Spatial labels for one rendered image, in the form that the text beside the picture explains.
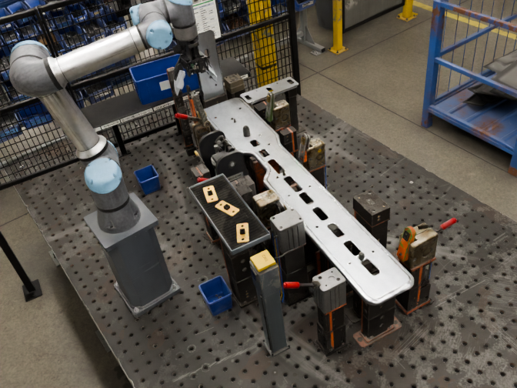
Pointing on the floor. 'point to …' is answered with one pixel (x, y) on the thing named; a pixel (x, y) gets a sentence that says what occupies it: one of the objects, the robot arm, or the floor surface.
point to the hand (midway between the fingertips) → (196, 88)
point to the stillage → (475, 86)
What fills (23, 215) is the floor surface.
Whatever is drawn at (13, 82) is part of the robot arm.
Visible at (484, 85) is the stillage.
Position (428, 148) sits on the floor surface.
